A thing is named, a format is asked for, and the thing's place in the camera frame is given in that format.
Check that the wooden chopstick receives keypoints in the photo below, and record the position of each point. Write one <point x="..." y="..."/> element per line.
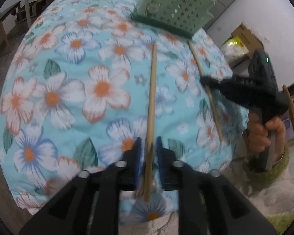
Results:
<point x="215" y="117"/>
<point x="152" y="90"/>

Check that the green perforated plastic basket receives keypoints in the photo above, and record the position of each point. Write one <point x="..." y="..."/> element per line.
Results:
<point x="181" y="12"/>

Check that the wooden bench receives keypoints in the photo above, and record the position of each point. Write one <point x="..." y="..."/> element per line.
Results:
<point x="1" y="24"/>

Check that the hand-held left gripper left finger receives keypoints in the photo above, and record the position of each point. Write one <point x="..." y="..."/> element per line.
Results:
<point x="138" y="166"/>

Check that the curved wooden chair back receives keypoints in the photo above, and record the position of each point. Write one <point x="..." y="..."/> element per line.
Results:
<point x="292" y="117"/>

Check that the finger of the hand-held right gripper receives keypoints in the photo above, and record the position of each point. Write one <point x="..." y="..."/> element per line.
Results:
<point x="215" y="84"/>

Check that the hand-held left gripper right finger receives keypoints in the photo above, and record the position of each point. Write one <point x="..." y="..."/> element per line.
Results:
<point x="160" y="169"/>

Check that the cardboard box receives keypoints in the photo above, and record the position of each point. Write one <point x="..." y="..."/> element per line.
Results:
<point x="246" y="33"/>

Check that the yellow-green plastic bag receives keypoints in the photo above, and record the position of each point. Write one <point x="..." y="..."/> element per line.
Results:
<point x="235" y="47"/>

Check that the floral blue tablecloth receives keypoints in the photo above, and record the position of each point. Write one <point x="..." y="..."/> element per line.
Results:
<point x="63" y="78"/>

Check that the person's right hand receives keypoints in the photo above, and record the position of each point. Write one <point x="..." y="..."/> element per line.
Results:
<point x="257" y="137"/>

